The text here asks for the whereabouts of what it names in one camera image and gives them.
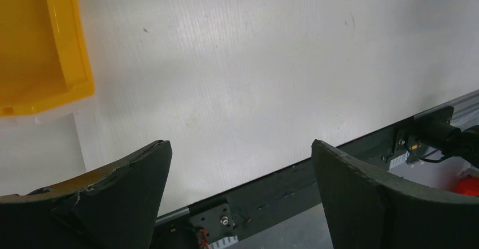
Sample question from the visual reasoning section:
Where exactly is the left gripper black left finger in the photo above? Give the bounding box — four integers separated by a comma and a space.
1, 140, 172, 248

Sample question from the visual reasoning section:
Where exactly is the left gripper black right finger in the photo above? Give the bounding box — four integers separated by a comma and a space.
311, 140, 478, 248

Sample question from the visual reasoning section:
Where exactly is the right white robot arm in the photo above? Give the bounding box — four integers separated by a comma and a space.
407, 120, 478, 168

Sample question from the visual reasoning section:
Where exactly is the clear plastic bin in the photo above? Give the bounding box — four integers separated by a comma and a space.
1, 114, 86, 195

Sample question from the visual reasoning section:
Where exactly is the yellow plastic bin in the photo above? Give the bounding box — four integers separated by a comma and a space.
1, 0, 95, 117

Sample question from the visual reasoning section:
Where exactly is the aluminium front rail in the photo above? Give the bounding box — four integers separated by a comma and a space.
155, 90, 479, 228

